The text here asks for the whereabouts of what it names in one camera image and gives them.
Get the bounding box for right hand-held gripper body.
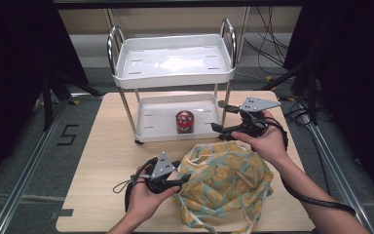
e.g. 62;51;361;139
238;96;282;138

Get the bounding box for thick black gripper cable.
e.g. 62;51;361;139
262;116;357;217

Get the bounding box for black tripod stand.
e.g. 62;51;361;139
258;61;319;126
41;69;102;131

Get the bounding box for person's right hand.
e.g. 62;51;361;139
231;109;290;164

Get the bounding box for black frame beam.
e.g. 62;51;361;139
53;0;306;8

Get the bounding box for fruit print fabric bag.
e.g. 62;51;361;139
171;140;276;234

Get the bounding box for thin black gripper cord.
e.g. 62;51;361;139
112;157;159;213

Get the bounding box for black curtain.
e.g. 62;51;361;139
283;0;374;196
0;0;89;193

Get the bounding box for aluminium floor rail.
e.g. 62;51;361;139
305;121;374;234
0;94;71;234

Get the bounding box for white two-tier cart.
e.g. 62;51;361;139
106;18;238;145

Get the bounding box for person's left hand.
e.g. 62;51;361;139
126;164;182;225

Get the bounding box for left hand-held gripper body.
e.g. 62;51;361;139
145;151;177;195

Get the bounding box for black floor cables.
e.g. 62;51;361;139
243;5;290;76

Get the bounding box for red lid candy jar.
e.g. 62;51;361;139
175;109;196;135

